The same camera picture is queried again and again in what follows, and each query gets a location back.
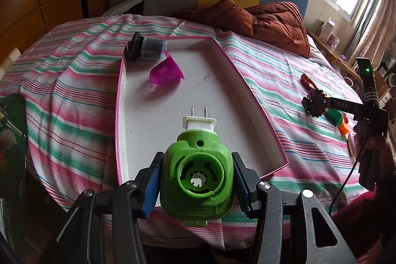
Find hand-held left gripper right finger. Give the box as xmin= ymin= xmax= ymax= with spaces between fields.
xmin=231 ymin=152 xmax=356 ymax=264

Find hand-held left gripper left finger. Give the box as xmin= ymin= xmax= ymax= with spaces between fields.
xmin=46 ymin=151 xmax=166 ymax=264

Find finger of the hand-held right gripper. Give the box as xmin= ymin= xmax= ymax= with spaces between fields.
xmin=305 ymin=90 xmax=366 ymax=116

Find orange plastic toy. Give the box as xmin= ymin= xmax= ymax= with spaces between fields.
xmin=337 ymin=116 xmax=351 ymax=136

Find brown hair brush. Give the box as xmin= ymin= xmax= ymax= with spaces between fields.
xmin=301 ymin=89 xmax=329 ymax=118

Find green plug-in repellent heater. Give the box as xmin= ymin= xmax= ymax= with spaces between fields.
xmin=159 ymin=106 xmax=236 ymax=227

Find red metallic capsule case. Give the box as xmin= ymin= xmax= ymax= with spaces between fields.
xmin=301 ymin=74 xmax=318 ymax=90

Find white tray with pink rim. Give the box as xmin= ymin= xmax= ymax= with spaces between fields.
xmin=115 ymin=37 xmax=290 ymax=208

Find person's right hand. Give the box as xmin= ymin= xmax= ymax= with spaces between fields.
xmin=353 ymin=124 xmax=396 ymax=187

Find wooden bedside shelf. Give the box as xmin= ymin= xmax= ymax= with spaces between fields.
xmin=308 ymin=30 xmax=359 ymax=79

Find white box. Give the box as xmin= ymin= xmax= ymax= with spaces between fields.
xmin=321 ymin=20 xmax=336 ymax=42

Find striped grey curtain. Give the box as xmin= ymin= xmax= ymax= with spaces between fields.
xmin=343 ymin=0 xmax=396 ymax=67

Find brown quilt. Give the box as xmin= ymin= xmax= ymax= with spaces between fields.
xmin=169 ymin=0 xmax=311 ymax=59

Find person's red clothing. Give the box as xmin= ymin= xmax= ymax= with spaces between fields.
xmin=331 ymin=184 xmax=396 ymax=264

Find magenta plastic cup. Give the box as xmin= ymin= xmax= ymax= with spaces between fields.
xmin=149 ymin=50 xmax=185 ymax=88

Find striped bed sheet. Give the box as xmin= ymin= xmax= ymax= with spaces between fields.
xmin=0 ymin=13 xmax=376 ymax=249

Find black and grey cylinder filter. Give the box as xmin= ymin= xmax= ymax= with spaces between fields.
xmin=124 ymin=32 xmax=168 ymax=62

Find glass table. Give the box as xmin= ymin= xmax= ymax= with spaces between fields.
xmin=0 ymin=94 xmax=28 ymax=252

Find stack of paper cups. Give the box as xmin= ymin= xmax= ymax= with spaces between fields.
xmin=0 ymin=48 xmax=21 ymax=79

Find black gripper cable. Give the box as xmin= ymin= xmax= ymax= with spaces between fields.
xmin=328 ymin=131 xmax=370 ymax=216

